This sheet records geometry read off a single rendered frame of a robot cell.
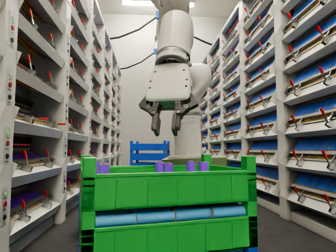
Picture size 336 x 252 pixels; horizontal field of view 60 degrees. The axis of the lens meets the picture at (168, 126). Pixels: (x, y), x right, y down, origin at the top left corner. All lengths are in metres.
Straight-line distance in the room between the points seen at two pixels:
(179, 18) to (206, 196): 0.45
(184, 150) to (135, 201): 0.80
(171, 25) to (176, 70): 0.13
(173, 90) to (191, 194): 0.24
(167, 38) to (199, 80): 0.59
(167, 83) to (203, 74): 0.65
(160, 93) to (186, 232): 0.30
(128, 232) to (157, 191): 0.08
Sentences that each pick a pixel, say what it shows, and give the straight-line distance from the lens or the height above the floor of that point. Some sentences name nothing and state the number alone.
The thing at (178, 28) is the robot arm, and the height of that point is 0.70.
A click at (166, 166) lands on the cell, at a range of 0.51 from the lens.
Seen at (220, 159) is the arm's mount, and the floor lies 0.37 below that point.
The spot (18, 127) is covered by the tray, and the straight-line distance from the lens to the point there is 1.22.
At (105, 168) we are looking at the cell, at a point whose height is 0.38.
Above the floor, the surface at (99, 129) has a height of 0.62.
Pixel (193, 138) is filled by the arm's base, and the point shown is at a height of 0.46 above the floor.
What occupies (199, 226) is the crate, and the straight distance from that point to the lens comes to 0.51.
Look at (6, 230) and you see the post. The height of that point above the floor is 0.14.
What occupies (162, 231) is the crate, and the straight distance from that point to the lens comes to 0.49.
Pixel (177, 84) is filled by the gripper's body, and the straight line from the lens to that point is 0.64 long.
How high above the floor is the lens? 0.41
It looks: 4 degrees up
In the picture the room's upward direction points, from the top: straight up
